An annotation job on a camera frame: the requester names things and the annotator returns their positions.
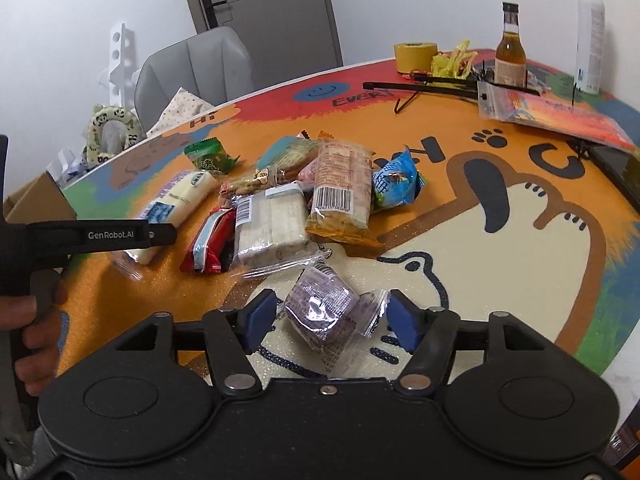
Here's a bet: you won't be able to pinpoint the clear white cake packet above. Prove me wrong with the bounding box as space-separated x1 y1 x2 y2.
227 183 332 281

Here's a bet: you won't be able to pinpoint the white candy packet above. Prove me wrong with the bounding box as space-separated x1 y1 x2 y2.
107 170 222 281

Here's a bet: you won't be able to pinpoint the clear zip bag orange contents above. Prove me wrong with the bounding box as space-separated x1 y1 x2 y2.
477 80 639 152

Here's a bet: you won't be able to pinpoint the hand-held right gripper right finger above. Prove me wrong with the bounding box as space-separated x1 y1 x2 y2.
385 289 551 394

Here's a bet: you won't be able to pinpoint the pink snack packet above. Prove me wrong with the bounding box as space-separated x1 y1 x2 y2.
297 157 321 192

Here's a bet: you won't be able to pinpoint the black door handle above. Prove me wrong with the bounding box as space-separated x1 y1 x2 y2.
200 0 227 29

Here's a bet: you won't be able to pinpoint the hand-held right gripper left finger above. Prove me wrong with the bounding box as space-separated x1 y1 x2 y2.
107 289 279 397

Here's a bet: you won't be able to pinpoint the teal sandwich cracker packet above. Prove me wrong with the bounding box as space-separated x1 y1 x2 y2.
255 132 321 184

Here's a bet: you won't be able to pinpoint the yellow plastic bag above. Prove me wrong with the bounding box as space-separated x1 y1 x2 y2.
431 40 484 80

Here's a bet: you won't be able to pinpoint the white spray bottle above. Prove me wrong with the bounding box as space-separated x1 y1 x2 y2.
572 0 607 96

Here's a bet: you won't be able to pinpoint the white perforated rack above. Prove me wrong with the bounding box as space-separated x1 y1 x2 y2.
95 22 139 92

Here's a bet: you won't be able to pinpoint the grey door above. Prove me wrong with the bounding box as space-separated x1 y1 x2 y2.
177 0 344 69

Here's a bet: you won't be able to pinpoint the dotted cream cloth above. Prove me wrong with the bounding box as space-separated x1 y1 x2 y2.
146 87 219 139

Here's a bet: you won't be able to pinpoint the green snack packet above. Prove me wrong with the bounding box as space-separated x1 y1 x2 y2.
184 137 242 176

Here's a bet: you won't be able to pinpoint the amber glass bottle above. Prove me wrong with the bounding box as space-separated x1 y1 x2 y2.
495 2 529 88

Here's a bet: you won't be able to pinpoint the yellow tape roll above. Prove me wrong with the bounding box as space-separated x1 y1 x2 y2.
393 41 440 74

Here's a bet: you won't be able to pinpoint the black clothes hanger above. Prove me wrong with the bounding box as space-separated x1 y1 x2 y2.
362 77 542 115

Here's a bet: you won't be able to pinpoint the panda print neck pillow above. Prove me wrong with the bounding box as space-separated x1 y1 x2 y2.
80 105 146 167

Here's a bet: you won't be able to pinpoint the cardboard box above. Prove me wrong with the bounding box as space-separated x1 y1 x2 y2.
2 170 79 226

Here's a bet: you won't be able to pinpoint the person's left hand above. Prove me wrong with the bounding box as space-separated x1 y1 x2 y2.
0 280 69 397

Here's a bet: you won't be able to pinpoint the purple snack packet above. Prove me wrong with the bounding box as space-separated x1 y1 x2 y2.
282 265 392 377

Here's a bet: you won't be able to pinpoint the orange biscuit packet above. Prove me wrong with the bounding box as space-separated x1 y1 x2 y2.
304 132 387 249

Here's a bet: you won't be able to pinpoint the black tablet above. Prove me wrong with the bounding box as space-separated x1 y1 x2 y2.
587 142 640 207

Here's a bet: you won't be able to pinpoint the blue snack packet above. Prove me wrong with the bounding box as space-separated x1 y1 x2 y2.
370 146 429 210

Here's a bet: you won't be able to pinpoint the grey chair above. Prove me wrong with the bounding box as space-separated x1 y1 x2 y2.
134 26 256 134

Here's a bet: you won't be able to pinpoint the small peanut snack packet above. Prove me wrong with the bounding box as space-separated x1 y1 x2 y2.
219 167 281 199

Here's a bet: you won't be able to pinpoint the red snack packet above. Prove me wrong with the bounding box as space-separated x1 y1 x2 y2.
180 207 239 275

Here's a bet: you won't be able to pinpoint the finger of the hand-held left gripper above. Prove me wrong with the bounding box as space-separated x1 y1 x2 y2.
146 224 179 247

